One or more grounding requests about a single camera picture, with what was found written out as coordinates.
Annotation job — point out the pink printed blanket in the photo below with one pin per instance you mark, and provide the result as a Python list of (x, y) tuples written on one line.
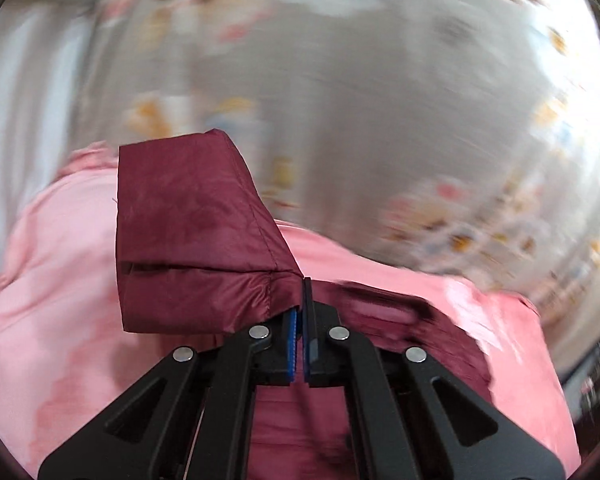
[(55, 335)]

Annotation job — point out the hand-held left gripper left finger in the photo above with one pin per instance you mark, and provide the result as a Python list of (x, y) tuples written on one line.
[(293, 345)]

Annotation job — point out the white bed sheet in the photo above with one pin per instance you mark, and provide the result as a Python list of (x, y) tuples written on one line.
[(20, 110)]

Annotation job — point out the dark object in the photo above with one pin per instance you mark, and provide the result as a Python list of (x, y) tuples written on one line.
[(597, 370)]

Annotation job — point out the maroon puffer jacket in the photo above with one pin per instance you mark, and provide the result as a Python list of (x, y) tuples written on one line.
[(190, 220)]

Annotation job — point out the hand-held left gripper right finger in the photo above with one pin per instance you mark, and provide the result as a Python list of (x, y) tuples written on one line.
[(307, 345)]

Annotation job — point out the grey floral blanket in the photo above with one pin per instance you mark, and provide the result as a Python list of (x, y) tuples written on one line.
[(355, 110)]

